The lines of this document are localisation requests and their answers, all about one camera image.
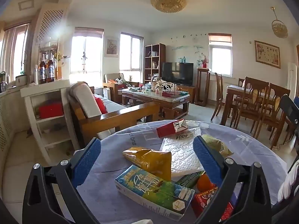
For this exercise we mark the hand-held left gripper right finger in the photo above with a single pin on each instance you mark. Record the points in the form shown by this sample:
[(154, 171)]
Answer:
[(208, 162)]

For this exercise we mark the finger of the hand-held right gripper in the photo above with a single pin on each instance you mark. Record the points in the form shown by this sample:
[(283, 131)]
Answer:
[(288, 108)]

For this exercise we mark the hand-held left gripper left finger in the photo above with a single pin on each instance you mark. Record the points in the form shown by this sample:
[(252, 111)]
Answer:
[(86, 162)]

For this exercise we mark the white bubble mailer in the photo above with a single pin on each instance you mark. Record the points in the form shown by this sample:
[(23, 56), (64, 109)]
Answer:
[(179, 154)]

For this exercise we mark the red milk carton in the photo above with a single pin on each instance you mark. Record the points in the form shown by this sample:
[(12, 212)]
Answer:
[(203, 203)]

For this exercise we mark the yellow snack bag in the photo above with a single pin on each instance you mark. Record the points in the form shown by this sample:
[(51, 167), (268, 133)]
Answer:
[(151, 161)]

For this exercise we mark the blue green milk carton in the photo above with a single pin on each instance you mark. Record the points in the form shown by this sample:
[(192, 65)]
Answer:
[(149, 186)]

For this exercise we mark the person's right hand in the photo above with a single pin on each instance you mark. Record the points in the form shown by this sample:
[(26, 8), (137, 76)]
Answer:
[(289, 184)]

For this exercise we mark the wooden dining chair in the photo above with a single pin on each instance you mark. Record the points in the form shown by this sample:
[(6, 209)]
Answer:
[(280, 93), (219, 86), (257, 84)]

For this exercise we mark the yellow-green snack bag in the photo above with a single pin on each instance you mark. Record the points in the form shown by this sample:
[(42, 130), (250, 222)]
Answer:
[(217, 144)]

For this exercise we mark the orange fruit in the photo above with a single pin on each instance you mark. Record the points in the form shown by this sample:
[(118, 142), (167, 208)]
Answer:
[(203, 183)]

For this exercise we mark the green chewing gum pack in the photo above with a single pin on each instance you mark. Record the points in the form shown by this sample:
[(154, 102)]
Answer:
[(186, 182)]

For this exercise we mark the white standing air conditioner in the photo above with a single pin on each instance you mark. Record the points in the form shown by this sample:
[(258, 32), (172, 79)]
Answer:
[(292, 79)]

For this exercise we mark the red cigarette pack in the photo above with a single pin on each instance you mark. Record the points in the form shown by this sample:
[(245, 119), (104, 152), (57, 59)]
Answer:
[(167, 130)]

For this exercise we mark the wooden dining table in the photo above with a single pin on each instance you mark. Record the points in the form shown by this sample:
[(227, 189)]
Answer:
[(233, 91)]

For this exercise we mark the large framed picture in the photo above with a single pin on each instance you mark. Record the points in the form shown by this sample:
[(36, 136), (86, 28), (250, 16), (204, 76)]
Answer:
[(267, 53)]

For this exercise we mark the red cushion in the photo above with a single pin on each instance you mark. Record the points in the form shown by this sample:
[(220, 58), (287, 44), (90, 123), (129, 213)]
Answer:
[(100, 105)]

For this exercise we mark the red storage box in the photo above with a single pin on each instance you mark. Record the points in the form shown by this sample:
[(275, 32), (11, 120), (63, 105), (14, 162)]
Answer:
[(51, 109)]

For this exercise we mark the wooden sofa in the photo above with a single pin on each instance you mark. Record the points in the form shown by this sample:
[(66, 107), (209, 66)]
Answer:
[(130, 116)]

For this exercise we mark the white back cushion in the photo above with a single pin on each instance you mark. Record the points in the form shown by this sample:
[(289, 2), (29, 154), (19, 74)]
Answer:
[(84, 98)]

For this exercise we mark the white paper bag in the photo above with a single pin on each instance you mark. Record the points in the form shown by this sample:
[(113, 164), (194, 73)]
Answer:
[(106, 94)]

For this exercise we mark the wooden television stand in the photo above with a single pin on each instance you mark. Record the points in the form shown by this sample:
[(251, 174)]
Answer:
[(190, 93)]

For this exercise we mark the white radiator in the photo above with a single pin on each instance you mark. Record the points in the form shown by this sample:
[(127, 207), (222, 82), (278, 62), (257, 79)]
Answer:
[(213, 89)]

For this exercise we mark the green tray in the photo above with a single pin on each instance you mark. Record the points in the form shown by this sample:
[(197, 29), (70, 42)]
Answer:
[(183, 93)]

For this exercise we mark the wooden coffee table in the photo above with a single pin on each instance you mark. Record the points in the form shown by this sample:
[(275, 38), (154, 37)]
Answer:
[(163, 100)]

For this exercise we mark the flat red box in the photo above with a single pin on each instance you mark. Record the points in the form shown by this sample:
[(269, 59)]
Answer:
[(167, 94)]

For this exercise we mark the wooden armchair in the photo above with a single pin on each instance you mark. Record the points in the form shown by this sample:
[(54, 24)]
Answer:
[(109, 85)]

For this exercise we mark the pendant lamp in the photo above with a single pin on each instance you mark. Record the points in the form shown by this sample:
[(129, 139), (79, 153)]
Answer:
[(279, 28)]

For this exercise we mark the white tissue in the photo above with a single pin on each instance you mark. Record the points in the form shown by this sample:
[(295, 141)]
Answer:
[(142, 222)]

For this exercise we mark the window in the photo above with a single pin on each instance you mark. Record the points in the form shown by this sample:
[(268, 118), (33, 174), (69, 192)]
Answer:
[(130, 53), (220, 60), (14, 51), (93, 53)]

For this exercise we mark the white shelf unit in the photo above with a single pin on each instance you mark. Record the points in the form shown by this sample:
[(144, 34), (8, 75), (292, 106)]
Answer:
[(42, 89)]

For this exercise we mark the white basket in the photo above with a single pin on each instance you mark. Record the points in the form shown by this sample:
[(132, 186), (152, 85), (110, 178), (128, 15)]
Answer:
[(164, 85)]

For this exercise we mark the plush toy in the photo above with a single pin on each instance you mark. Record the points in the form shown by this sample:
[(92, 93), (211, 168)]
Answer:
[(122, 80)]

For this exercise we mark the wooden plant stand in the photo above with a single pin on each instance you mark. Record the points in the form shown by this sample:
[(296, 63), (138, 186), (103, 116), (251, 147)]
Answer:
[(203, 70)]

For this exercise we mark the black television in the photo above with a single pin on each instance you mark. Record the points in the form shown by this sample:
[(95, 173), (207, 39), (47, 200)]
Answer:
[(177, 73)]

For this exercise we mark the red flower pot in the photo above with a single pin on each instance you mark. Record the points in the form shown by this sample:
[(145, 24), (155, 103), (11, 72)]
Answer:
[(204, 64)]

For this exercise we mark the hanging doll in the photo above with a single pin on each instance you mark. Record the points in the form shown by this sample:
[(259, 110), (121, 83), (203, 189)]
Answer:
[(84, 58)]

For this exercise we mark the wooden bookshelf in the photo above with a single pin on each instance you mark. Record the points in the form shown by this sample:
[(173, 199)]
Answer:
[(163, 63)]

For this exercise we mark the yellow flowers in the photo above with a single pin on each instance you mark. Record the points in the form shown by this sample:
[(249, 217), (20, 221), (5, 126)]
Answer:
[(59, 56)]

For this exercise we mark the small framed picture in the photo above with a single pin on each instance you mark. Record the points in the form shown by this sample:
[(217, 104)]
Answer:
[(111, 47)]

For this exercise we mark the white lattice cabinet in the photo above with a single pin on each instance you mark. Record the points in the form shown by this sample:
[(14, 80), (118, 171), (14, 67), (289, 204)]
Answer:
[(49, 23)]

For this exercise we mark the round ceiling lamp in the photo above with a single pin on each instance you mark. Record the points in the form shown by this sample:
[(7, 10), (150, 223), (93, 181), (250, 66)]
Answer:
[(168, 1)]

